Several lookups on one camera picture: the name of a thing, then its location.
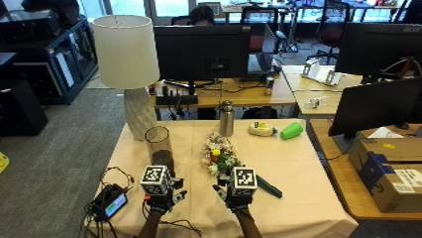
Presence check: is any person's right hand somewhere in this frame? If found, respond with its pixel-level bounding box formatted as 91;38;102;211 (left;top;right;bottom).
210;174;255;212

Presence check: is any person's left hand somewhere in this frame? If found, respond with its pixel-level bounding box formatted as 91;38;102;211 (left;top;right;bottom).
142;177;189;214

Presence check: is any flower bouquet with green stems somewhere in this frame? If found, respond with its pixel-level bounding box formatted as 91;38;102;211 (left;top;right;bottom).
201;131;283;199

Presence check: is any white marker cube right glove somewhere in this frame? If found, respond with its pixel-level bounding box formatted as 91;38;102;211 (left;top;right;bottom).
228;166;258;197

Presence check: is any white marker cube glove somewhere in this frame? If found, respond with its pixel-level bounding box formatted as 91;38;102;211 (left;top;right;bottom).
228;166;258;197
138;165;173;196

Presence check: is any white marker cube left glove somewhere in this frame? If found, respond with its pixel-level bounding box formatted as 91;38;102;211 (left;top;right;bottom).
138;165;173;196

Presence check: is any beige tablecloth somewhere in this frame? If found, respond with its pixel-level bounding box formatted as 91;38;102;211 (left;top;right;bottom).
82;118;359;238

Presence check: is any black device with screen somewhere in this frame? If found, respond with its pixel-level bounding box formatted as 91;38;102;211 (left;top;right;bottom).
91;183;129;222

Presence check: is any steel water bottle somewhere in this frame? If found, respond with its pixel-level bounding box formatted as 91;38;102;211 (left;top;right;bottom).
216;100;235;138

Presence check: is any green plastic cup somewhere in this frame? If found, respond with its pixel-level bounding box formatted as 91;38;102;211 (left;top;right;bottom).
278;121;304;141

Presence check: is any wooden desk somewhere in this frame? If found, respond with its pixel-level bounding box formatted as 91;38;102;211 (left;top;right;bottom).
280;64;364;117
308;118;422;221
149;74;298;109

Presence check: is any silver drink can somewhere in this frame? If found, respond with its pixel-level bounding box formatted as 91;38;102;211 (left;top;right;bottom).
263;76;275;97

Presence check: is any small white gadget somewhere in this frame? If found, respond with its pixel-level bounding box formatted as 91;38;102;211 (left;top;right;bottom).
303;95;330;110

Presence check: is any black computer monitor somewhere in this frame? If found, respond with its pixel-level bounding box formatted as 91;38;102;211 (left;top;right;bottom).
327;76;422;139
153;24;252;96
334;22;422;83

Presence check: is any cardboard box with blue tape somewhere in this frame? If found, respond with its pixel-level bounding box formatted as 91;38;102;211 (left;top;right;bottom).
358;152;422;214

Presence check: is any white paper sheet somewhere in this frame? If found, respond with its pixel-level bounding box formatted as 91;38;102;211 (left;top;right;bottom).
366;126;406;139

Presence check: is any white stand device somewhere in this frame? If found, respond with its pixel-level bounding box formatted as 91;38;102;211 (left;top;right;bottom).
300;57;344;87

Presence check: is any white table lamp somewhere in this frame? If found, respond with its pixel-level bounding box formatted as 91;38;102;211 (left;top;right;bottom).
89;14;162;142

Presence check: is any yellow object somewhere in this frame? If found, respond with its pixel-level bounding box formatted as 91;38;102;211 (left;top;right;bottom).
0;152;10;175

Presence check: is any black laptop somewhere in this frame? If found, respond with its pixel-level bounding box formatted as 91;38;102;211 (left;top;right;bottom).
246;22;282;80

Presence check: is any large cardboard box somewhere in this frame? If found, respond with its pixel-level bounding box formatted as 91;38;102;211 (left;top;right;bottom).
347;136;422;173

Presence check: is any black cabinet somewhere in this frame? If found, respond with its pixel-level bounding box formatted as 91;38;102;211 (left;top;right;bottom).
0;78;50;138

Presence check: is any dark blue shelf unit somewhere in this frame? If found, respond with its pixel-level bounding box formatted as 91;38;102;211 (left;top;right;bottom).
0;14;99;106

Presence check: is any black office chair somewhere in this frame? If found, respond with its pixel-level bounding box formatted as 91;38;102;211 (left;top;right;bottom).
307;0;351;65

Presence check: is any black cable bundle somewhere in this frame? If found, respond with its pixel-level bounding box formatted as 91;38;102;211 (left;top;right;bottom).
81;166;203;238

